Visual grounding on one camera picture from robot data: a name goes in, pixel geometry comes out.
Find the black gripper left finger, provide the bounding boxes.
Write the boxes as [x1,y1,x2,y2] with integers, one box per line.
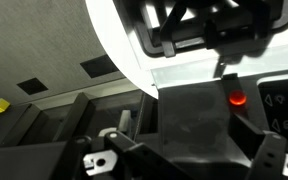
[103,130,194,180]

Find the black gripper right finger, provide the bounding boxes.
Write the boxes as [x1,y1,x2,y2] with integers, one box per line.
[230,112,288,180]

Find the black stove keypad panel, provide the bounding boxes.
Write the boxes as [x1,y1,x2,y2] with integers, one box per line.
[258,77,288,156]

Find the red lower stove button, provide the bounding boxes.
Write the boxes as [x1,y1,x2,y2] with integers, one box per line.
[228,90,248,107]

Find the gray toy stove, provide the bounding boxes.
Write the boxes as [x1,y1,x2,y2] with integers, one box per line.
[113,0,288,180]

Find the small yellow object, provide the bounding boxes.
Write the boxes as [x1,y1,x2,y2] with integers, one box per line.
[0,97,12,117]

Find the dark metal frame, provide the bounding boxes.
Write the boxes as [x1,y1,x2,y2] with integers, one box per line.
[0,90,158,180]

